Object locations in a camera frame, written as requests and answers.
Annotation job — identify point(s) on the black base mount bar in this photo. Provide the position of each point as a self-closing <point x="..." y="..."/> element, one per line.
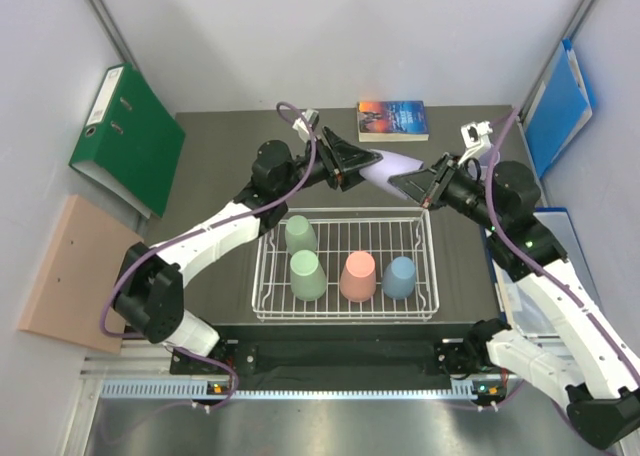
<point x="353" y="356"/>

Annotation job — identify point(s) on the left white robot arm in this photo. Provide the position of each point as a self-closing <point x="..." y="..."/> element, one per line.
<point x="149" y="294"/>

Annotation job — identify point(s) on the blue folder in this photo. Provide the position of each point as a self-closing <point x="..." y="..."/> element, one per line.
<point x="562" y="106"/>

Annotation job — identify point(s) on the purple cup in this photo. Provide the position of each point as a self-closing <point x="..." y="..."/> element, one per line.
<point x="389" y="165"/>

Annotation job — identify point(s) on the green cup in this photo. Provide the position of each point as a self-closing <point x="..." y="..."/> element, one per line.
<point x="299" y="235"/>
<point x="308" y="279"/>

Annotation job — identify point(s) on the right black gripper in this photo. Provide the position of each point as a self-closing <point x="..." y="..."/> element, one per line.
<point x="427" y="187"/>

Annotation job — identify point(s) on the pink cup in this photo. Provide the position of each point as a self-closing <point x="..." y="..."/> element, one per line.
<point x="358" y="277"/>

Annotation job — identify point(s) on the paperback book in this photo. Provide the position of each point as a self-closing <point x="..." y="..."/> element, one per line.
<point x="392" y="121"/>

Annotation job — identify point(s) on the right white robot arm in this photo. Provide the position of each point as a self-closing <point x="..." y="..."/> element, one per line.
<point x="598" y="389"/>

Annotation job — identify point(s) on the pink board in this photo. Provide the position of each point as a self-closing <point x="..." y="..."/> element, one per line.
<point x="77" y="275"/>

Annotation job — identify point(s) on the blue cup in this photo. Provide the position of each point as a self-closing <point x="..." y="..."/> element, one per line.
<point x="399" y="278"/>

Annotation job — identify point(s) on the white wire dish rack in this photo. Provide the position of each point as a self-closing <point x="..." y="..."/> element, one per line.
<point x="386" y="234"/>

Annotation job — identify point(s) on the clear plastic sleeve folder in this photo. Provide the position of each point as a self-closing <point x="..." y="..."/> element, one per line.
<point x="517" y="306"/>

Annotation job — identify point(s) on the green cup front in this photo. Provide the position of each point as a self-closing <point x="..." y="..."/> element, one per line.
<point x="308" y="279"/>

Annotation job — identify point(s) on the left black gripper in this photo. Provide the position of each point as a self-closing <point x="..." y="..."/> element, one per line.
<point x="349" y="157"/>

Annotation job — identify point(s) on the green ring binder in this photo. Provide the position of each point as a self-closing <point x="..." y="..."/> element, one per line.
<point x="130" y="143"/>

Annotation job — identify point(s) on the white cable duct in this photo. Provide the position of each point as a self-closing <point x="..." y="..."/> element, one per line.
<point x="206" y="390"/>

